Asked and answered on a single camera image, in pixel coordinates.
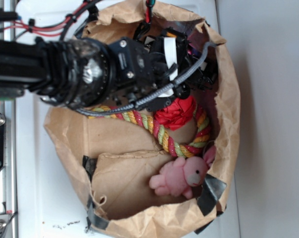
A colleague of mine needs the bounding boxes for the pink plush bunny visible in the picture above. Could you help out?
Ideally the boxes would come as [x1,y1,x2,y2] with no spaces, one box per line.
[149,145,216,199]

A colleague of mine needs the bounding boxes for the aluminium frame rail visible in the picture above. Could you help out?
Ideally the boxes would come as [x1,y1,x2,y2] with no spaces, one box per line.
[0,0,19,238]

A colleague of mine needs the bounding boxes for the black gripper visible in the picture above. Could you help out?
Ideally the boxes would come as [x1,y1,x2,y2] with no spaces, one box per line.
[108,28,218,112]

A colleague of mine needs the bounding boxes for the brown paper bag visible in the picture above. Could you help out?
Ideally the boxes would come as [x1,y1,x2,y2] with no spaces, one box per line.
[45,2,241,238]

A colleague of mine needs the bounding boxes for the multicolour twisted rope toy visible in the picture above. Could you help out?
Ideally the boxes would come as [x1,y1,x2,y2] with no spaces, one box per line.
[88,106,211,158]

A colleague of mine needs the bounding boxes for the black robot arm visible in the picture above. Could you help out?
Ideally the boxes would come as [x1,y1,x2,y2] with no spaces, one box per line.
[0,22,214,115]

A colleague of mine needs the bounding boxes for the red crumpled paper ball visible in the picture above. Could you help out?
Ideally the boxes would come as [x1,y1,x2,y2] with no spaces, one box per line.
[154,96,197,131]

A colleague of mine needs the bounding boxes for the red wire bundle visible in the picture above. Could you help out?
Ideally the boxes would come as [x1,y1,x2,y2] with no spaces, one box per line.
[0,0,103,40]

